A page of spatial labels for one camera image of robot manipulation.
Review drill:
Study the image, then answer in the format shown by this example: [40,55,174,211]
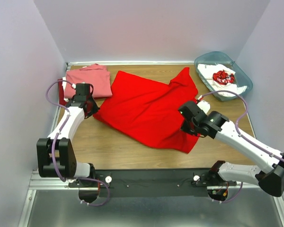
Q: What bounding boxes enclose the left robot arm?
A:
[36,81,100,187]

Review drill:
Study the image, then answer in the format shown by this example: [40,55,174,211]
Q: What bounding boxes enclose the bright red t-shirt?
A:
[93,67,198,154]

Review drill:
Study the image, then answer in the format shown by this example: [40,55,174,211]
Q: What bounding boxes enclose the folded white t-shirt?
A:
[62,77,75,102]

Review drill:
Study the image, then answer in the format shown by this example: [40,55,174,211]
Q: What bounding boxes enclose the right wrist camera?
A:
[197,96,211,114]

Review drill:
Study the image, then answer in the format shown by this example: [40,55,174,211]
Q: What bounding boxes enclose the folded pink t-shirt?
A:
[65,64,112,98]

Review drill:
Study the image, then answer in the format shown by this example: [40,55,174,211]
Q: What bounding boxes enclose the aluminium extrusion rail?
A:
[28,171,260,190]

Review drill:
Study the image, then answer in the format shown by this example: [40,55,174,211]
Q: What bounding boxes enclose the clear blue plastic bin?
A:
[194,51,253,101]

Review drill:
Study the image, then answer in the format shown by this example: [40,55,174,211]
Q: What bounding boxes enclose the folded dark red t-shirt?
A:
[58,79,68,106]

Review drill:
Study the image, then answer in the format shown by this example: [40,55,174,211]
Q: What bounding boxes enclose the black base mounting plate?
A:
[69,168,236,197]

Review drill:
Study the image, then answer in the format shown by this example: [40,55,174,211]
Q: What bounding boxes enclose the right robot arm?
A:
[178,101,284,197]

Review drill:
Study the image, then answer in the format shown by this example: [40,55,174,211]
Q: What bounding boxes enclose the white printed t-shirt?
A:
[197,64,248,95]

